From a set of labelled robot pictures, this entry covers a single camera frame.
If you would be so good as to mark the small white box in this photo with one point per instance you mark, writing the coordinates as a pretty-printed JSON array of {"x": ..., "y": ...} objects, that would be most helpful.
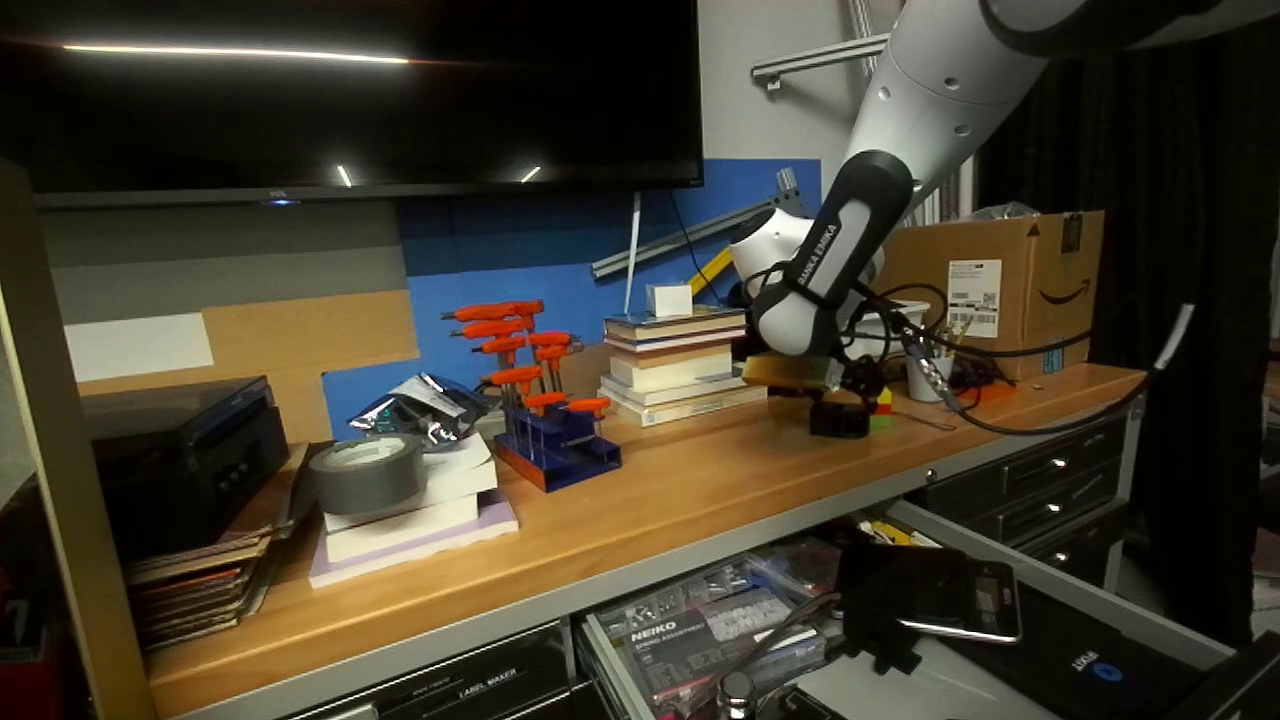
[{"x": 669, "y": 303}]

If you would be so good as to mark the tool drawer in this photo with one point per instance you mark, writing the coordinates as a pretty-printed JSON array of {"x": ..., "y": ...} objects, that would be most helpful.
[{"x": 807, "y": 630}]

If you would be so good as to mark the black monitor screen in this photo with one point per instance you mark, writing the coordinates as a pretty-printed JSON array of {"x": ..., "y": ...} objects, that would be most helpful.
[{"x": 274, "y": 101}]

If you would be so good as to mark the yellow handled tool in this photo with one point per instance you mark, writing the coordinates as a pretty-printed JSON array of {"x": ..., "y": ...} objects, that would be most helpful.
[{"x": 710, "y": 270}]

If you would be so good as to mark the black printer box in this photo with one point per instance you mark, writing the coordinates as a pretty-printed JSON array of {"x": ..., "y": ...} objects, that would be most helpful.
[{"x": 183, "y": 460}]

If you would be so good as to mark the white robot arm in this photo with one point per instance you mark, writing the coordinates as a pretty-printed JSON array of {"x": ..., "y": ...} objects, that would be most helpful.
[{"x": 951, "y": 78}]

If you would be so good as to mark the cardboard shipping box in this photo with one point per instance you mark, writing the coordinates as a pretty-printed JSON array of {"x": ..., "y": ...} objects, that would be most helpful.
[{"x": 1023, "y": 288}]

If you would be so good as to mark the stack of books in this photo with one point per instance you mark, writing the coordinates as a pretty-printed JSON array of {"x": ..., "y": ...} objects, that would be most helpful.
[{"x": 674, "y": 369}]

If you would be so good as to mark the grey duct tape roll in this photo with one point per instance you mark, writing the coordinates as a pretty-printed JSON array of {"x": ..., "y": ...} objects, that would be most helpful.
[{"x": 366, "y": 476}]

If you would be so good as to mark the black block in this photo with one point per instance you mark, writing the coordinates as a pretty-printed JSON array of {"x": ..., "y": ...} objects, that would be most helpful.
[{"x": 843, "y": 416}]

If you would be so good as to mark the smartphone in drawer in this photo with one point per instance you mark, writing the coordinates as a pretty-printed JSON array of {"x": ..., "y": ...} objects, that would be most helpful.
[{"x": 959, "y": 599}]

